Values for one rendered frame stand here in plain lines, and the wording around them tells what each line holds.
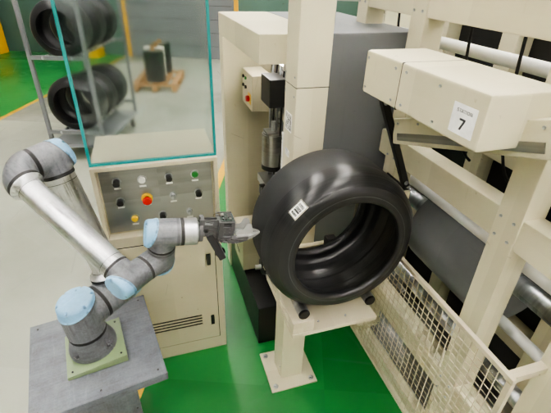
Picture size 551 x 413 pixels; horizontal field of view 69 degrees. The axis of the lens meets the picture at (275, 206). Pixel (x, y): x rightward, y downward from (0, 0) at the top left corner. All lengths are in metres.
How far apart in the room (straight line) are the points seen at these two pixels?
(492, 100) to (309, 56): 0.66
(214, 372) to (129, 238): 0.97
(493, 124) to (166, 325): 1.93
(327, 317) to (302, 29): 1.10
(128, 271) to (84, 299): 0.46
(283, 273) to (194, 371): 1.31
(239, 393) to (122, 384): 0.82
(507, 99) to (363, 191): 0.47
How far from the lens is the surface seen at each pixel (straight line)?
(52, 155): 1.64
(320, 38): 1.50
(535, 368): 1.56
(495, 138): 1.17
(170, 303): 2.33
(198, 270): 2.20
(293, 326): 1.60
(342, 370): 2.58
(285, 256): 1.34
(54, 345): 2.07
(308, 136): 1.59
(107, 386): 1.84
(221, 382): 2.50
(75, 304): 1.77
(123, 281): 1.31
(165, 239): 1.29
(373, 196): 1.35
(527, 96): 1.19
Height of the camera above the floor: 2.03
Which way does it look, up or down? 31 degrees down
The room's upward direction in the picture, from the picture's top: 2 degrees clockwise
